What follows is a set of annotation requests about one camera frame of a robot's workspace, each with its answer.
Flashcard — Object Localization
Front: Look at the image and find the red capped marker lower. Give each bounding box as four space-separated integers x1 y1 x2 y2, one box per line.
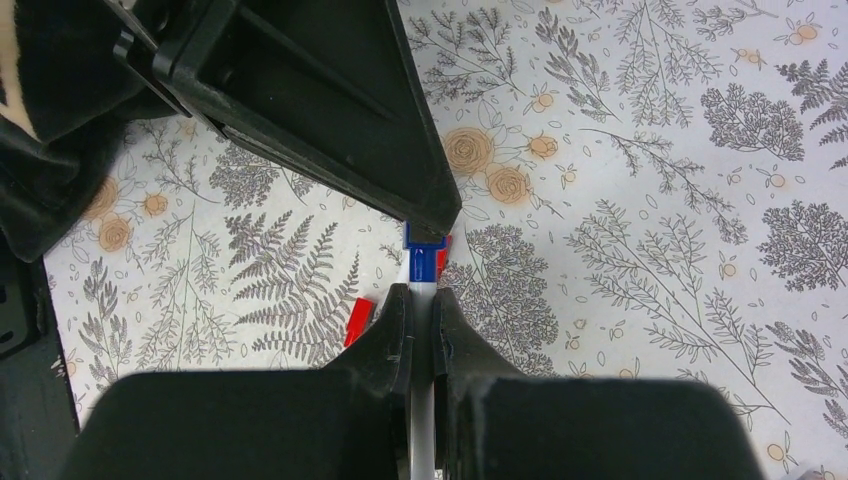
343 297 376 348

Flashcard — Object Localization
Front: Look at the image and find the blue capped marker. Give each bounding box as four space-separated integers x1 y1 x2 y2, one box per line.
404 223 446 480

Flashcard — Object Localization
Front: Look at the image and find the red capped marker upper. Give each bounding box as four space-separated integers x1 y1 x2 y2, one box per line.
398 235 452 283

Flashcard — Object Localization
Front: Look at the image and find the red capped marker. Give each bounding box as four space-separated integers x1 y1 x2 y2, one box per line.
343 297 376 348
398 235 452 283

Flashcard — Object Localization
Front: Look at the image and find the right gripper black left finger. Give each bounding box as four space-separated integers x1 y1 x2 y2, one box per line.
61 284 412 479

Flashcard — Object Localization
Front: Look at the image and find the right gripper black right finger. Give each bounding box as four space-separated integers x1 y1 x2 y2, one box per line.
432 288 762 479

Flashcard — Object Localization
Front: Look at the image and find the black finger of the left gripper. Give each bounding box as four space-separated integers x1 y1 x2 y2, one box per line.
112 0 462 244

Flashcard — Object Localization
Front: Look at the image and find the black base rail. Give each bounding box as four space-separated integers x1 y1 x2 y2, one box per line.
1 240 78 479

